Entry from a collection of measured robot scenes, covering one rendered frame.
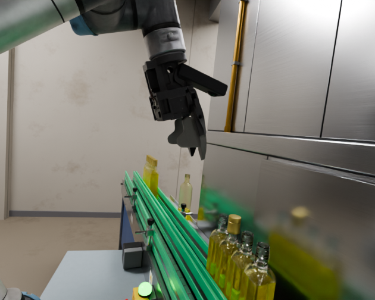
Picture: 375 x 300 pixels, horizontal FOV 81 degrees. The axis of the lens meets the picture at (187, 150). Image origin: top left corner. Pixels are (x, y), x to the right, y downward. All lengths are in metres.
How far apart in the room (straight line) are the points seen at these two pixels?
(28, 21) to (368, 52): 0.60
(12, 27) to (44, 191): 3.37
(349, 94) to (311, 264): 0.40
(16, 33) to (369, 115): 0.60
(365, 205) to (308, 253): 0.18
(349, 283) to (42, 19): 0.67
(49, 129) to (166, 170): 1.69
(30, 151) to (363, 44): 3.49
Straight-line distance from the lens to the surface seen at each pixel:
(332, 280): 0.63
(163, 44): 0.44
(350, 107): 0.61
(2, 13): 0.31
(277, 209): 0.70
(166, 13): 0.45
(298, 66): 0.74
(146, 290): 0.87
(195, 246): 0.99
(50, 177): 3.56
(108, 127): 3.29
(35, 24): 0.32
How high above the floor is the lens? 1.38
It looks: 5 degrees down
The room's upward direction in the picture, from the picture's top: 6 degrees clockwise
